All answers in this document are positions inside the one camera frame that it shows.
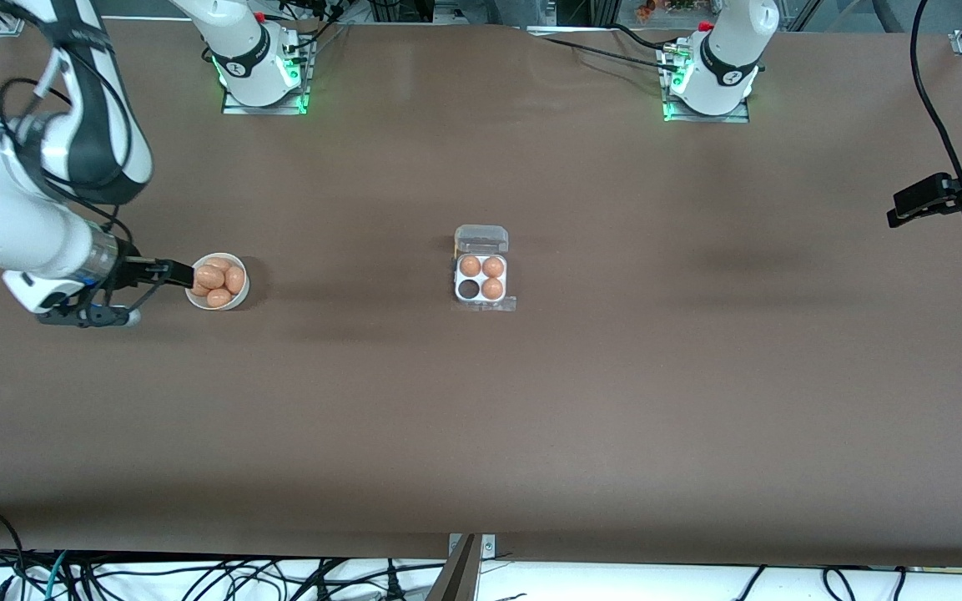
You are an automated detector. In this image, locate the clear plastic egg box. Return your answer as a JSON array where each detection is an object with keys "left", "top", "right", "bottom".
[{"left": 452, "top": 224, "right": 518, "bottom": 313}]

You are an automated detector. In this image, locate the white round bowl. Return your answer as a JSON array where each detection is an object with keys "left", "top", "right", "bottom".
[{"left": 185, "top": 252, "right": 249, "bottom": 311}]

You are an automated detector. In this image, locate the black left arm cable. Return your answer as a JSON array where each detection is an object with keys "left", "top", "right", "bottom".
[{"left": 910, "top": 0, "right": 962, "bottom": 197}]

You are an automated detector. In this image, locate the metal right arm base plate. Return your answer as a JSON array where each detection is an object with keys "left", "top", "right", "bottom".
[{"left": 222, "top": 38, "right": 312, "bottom": 115}]

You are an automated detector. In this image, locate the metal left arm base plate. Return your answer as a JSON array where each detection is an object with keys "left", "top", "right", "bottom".
[{"left": 662, "top": 46, "right": 751, "bottom": 124}]

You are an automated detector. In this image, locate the black cable bundle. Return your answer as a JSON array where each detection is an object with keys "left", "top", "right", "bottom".
[{"left": 280, "top": 0, "right": 346, "bottom": 47}]

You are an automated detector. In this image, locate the teal cable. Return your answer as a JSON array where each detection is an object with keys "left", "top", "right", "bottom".
[{"left": 26, "top": 551, "right": 73, "bottom": 601}]

